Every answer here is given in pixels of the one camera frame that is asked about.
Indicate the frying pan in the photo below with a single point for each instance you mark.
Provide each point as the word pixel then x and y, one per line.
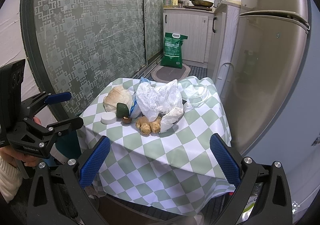
pixel 202 3

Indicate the green rice bag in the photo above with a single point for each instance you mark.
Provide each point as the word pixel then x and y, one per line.
pixel 172 48

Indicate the white knit left sleeve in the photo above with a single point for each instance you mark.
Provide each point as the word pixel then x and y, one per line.
pixel 10 180

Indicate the oval grey floor mat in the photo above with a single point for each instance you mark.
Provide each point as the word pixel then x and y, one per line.
pixel 166 74

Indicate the striped blue floor rug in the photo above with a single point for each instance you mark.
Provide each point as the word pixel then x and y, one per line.
pixel 199 72

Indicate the person's left hand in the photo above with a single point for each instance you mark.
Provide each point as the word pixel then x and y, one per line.
pixel 11 156

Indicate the brown walnut shell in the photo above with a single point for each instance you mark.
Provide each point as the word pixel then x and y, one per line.
pixel 126 120

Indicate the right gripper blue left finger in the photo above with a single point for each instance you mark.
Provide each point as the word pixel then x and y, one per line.
pixel 91 161

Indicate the silver refrigerator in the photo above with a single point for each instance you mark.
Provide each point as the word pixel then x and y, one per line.
pixel 268 51

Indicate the green white checkered tablecloth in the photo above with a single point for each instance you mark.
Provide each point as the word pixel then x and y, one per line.
pixel 174 171

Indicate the patterned glass sliding door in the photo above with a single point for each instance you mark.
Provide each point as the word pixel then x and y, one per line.
pixel 80 46

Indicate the blue white tissue pack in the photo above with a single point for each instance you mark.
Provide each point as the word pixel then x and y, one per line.
pixel 135 109

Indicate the white plastic lid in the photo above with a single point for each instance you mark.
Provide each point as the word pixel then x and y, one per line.
pixel 108 118

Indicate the white kitchen cabinet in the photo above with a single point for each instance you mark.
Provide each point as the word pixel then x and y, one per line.
pixel 211 36

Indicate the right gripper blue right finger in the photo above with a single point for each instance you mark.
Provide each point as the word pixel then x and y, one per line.
pixel 225 158

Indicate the clear plastic container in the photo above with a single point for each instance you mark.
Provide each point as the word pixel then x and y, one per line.
pixel 194 96

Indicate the dark green lime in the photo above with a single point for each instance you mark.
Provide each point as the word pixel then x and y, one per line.
pixel 122 110

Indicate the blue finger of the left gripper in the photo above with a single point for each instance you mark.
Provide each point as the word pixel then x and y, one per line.
pixel 57 98

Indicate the crumpled white plastic bag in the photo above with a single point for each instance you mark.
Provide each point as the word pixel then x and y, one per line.
pixel 164 100

